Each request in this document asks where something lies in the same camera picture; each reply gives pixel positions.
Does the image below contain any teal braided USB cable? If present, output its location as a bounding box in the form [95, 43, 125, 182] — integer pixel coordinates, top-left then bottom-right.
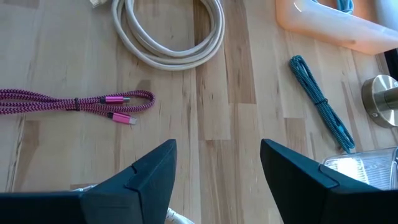
[289, 55, 356, 153]

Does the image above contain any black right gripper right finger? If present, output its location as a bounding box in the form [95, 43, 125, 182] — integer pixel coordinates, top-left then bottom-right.
[260, 139, 398, 224]

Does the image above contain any clear plastic bin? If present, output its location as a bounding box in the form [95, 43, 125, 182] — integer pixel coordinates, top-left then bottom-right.
[322, 146, 398, 191]

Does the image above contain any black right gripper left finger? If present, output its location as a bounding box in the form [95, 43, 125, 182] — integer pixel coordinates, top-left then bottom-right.
[0, 139, 177, 224]

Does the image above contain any white cable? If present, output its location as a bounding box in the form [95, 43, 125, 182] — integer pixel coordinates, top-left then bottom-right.
[73, 184, 195, 224]

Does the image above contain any orange translucent plastic bin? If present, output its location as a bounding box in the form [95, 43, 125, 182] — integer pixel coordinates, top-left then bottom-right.
[275, 0, 398, 55]

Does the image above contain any pink braided USB cable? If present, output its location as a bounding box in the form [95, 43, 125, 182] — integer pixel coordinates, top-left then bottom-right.
[0, 88, 155, 126]

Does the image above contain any thick beige cable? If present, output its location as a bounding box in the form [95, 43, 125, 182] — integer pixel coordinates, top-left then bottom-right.
[90, 0, 225, 72]

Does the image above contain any brass lamp with white bulb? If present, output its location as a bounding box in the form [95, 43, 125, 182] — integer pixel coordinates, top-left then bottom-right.
[361, 74, 398, 128]

